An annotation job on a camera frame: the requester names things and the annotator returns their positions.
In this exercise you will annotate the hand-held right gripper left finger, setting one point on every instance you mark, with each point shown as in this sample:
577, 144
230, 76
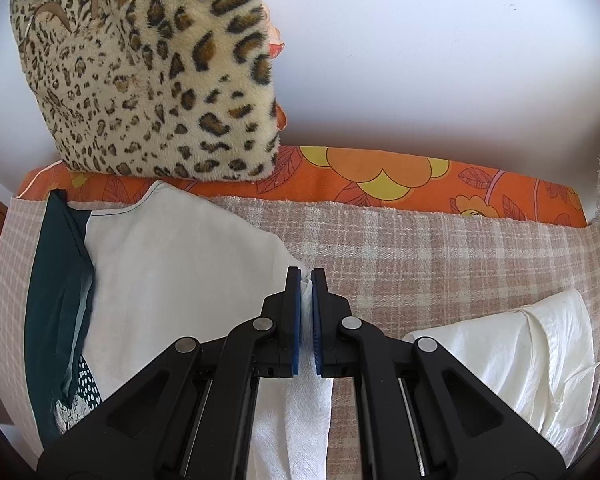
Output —
295, 330

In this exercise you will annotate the white and green shirt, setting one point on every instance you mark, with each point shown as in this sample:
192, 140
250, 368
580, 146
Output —
180, 285

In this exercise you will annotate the leopard print pillow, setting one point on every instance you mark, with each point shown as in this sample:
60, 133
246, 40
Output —
145, 70

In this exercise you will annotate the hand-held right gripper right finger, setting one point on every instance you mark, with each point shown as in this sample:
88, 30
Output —
317, 330

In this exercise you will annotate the pink plaid blanket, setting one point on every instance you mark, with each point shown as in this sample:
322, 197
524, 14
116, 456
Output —
430, 270

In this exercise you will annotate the folded white garment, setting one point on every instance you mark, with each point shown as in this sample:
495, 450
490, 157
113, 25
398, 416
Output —
505, 360

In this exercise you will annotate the orange floral bed sheet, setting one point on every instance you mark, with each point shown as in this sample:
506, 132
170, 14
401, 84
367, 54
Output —
410, 180

